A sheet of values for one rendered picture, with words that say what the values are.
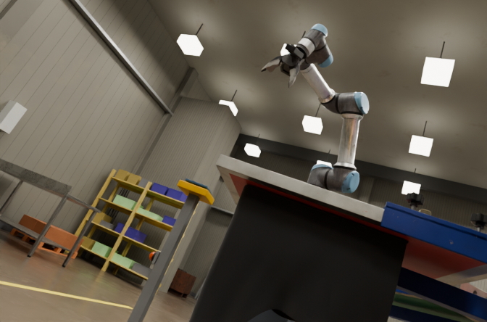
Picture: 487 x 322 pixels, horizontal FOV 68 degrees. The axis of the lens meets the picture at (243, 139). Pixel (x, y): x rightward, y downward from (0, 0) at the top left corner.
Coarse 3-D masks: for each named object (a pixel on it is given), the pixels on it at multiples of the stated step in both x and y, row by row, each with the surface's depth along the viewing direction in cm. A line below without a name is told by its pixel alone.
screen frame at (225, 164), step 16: (224, 160) 107; (240, 160) 107; (224, 176) 115; (240, 176) 108; (256, 176) 104; (272, 176) 103; (288, 192) 103; (304, 192) 100; (320, 192) 99; (336, 208) 98; (352, 208) 96; (368, 208) 96; (464, 272) 103; (480, 272) 97
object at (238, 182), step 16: (240, 192) 125; (272, 192) 109; (320, 208) 104; (368, 224) 99; (416, 240) 95; (416, 256) 108; (432, 256) 102; (448, 256) 96; (464, 256) 91; (448, 272) 110
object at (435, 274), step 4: (404, 260) 118; (408, 260) 116; (404, 264) 122; (408, 264) 120; (412, 264) 118; (416, 264) 116; (408, 268) 125; (412, 268) 123; (416, 268) 121; (420, 268) 119; (424, 268) 117; (428, 268) 115; (420, 272) 123; (424, 272) 121; (428, 272) 119; (432, 272) 117; (436, 272) 115; (440, 272) 113; (428, 276) 124; (432, 276) 122; (436, 276) 120; (440, 276) 118
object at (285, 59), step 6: (300, 48) 158; (288, 54) 157; (306, 54) 159; (282, 60) 156; (288, 60) 156; (294, 60) 156; (300, 60) 162; (282, 66) 159; (288, 66) 155; (282, 72) 163; (288, 72) 160
